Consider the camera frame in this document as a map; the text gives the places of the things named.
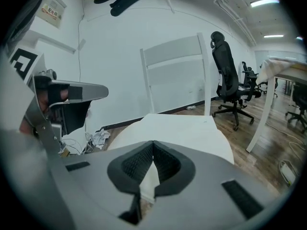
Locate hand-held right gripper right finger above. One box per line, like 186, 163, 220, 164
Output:
143, 140, 282, 230

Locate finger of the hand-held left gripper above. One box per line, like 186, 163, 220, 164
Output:
62, 84, 109, 135

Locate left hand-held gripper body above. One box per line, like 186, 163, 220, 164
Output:
8, 47, 64, 153

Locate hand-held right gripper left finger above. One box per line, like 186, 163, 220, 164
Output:
49, 140, 154, 230

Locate white wooden chair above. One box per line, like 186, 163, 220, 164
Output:
140, 32, 218, 131

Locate person's left forearm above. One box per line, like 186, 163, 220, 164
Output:
18, 117, 36, 136

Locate black office chair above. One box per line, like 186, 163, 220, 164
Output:
210, 31, 262, 132
285, 82, 307, 134
241, 61, 279, 98

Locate person's left hand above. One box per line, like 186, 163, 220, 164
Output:
38, 89, 71, 120

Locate crumpled white paper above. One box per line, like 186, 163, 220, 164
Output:
92, 127, 111, 150

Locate person's grey shirt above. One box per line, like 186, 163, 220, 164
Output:
6, 0, 50, 48

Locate white power adapter on floor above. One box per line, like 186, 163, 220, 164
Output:
279, 160, 299, 185

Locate white-legged table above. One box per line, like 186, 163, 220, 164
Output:
246, 63, 307, 153

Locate beige tablecloth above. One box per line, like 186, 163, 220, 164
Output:
256, 58, 307, 86

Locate white ceiling pipes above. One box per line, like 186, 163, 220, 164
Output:
213, 0, 257, 46

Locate white wall ledge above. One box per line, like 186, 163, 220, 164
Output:
23, 29, 77, 55

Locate tangle of white cables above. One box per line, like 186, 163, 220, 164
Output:
61, 132, 94, 156

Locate white wall electrical box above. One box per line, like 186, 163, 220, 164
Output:
35, 0, 67, 30

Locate black head-mounted camera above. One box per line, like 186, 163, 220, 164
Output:
93, 0, 145, 17

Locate white power strip cable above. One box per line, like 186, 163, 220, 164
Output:
278, 140, 307, 174

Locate white wall cable duct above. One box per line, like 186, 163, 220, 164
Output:
160, 0, 175, 13

